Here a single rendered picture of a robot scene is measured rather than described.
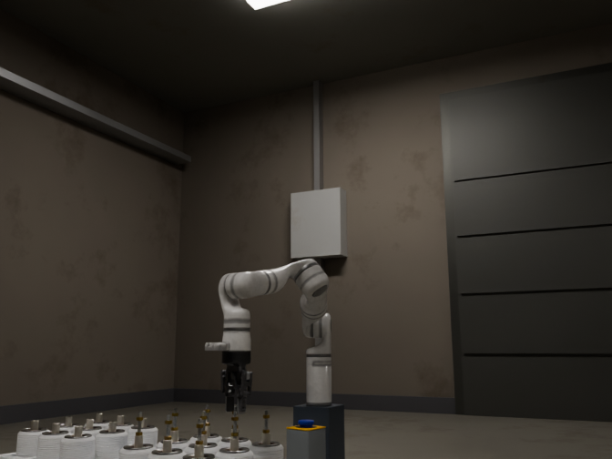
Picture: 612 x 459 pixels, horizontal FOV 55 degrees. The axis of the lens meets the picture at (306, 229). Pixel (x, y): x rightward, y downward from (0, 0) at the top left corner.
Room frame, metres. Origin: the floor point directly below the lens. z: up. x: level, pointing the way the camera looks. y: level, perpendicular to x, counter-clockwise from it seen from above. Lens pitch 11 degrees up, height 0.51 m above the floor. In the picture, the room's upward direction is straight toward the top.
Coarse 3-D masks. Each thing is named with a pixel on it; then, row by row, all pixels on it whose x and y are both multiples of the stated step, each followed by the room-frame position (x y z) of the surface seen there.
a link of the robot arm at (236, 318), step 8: (224, 280) 1.55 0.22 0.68; (224, 288) 1.55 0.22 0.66; (224, 296) 1.56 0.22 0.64; (224, 304) 1.55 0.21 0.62; (232, 304) 1.57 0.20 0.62; (224, 312) 1.55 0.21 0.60; (232, 312) 1.53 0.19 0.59; (240, 312) 1.53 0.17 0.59; (248, 312) 1.55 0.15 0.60; (224, 320) 1.55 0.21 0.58; (232, 320) 1.53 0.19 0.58; (240, 320) 1.53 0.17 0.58; (248, 320) 1.55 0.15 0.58; (224, 328) 1.55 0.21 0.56; (232, 328) 1.53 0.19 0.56; (240, 328) 1.53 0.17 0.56; (248, 328) 1.55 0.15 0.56
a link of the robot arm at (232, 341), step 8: (224, 336) 1.54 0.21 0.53; (232, 336) 1.53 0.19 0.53; (240, 336) 1.53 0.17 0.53; (248, 336) 1.55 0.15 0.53; (208, 344) 1.54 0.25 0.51; (216, 344) 1.50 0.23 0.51; (224, 344) 1.50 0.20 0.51; (232, 344) 1.53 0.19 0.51; (240, 344) 1.53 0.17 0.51; (248, 344) 1.55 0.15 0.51
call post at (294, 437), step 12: (288, 432) 1.51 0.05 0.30; (300, 432) 1.48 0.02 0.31; (312, 432) 1.48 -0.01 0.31; (324, 432) 1.52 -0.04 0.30; (288, 444) 1.51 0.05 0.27; (300, 444) 1.48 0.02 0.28; (312, 444) 1.48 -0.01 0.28; (324, 444) 1.52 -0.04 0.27; (288, 456) 1.51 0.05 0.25; (300, 456) 1.48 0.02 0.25; (312, 456) 1.48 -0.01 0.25; (324, 456) 1.52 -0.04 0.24
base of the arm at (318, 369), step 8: (312, 360) 2.16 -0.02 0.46; (320, 360) 2.16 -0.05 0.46; (328, 360) 2.17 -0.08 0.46; (312, 368) 2.16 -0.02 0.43; (320, 368) 2.16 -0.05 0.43; (328, 368) 2.17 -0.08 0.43; (312, 376) 2.17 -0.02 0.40; (320, 376) 2.16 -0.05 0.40; (328, 376) 2.17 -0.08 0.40; (312, 384) 2.17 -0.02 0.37; (320, 384) 2.16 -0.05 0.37; (328, 384) 2.17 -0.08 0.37; (312, 392) 2.17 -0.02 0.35; (320, 392) 2.16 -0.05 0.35; (328, 392) 2.17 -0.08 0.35; (312, 400) 2.17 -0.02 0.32; (320, 400) 2.16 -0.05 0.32; (328, 400) 2.17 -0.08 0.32
